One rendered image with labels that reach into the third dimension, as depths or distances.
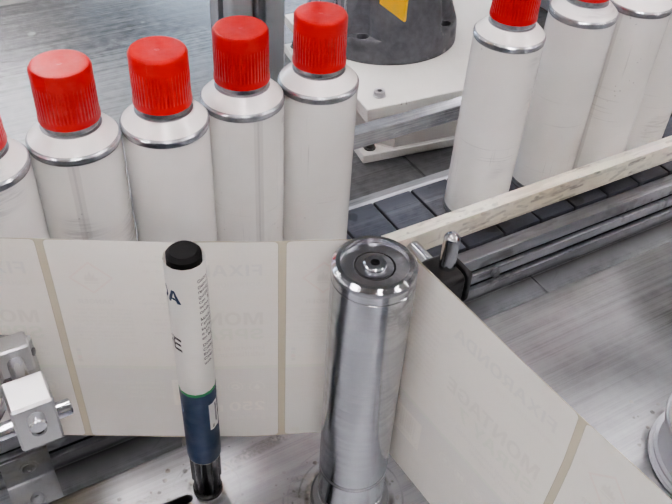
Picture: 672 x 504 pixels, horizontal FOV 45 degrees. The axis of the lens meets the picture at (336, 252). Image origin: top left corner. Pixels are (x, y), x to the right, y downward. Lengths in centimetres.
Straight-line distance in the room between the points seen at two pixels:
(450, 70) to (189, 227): 42
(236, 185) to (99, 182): 9
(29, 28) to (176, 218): 62
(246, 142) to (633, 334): 31
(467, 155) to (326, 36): 19
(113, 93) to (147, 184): 45
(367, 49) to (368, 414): 53
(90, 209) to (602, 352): 36
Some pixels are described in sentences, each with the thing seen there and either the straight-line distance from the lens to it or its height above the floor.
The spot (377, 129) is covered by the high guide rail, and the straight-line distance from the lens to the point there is 62.
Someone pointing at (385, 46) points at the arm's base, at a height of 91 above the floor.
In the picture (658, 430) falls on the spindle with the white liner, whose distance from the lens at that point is 56.
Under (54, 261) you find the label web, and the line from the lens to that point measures 38.
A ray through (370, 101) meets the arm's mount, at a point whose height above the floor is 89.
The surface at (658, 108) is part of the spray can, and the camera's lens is 76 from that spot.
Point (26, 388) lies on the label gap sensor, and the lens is 39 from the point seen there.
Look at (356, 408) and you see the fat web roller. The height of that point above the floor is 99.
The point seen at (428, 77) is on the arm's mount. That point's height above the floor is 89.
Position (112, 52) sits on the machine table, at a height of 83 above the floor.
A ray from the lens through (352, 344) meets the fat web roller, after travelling 36.
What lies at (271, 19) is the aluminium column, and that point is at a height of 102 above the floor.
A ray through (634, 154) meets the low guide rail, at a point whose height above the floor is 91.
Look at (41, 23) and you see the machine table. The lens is 110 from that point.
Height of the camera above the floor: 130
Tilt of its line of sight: 42 degrees down
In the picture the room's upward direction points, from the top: 4 degrees clockwise
